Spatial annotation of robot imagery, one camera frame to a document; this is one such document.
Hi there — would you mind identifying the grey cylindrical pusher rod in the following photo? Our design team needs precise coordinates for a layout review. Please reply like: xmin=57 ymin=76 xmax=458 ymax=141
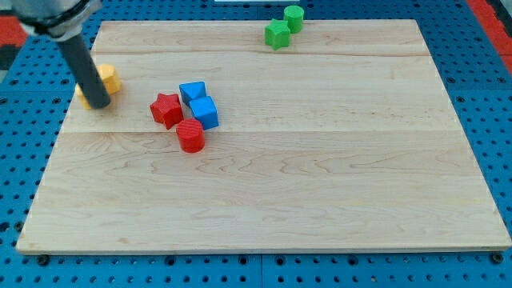
xmin=57 ymin=34 xmax=111 ymax=110

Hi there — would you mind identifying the yellow hexagon block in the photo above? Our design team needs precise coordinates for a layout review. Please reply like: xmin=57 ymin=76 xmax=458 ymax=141
xmin=97 ymin=63 xmax=121 ymax=94

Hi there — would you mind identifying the yellow block behind rod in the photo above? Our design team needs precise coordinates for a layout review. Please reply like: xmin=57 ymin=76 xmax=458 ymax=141
xmin=74 ymin=84 xmax=92 ymax=110

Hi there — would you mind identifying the red star block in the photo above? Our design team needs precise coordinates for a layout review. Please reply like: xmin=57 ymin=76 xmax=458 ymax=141
xmin=150 ymin=94 xmax=184 ymax=130

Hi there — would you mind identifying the blue triangular block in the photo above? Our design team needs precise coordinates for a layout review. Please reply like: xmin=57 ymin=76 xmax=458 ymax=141
xmin=178 ymin=81 xmax=207 ymax=106

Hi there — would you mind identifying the blue cube block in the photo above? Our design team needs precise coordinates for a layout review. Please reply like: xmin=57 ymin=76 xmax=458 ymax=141
xmin=189 ymin=96 xmax=219 ymax=130

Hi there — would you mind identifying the red cylinder block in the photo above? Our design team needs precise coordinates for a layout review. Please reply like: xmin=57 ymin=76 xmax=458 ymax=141
xmin=176 ymin=118 xmax=206 ymax=153

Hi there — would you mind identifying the green star block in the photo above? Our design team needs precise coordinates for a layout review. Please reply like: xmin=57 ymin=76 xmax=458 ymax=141
xmin=264 ymin=18 xmax=290 ymax=50

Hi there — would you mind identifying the green cylinder block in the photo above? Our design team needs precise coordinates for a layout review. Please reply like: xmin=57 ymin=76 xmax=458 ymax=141
xmin=283 ymin=5 xmax=305 ymax=34

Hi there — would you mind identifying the light wooden board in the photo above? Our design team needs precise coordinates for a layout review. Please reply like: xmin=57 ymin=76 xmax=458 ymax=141
xmin=17 ymin=19 xmax=511 ymax=255

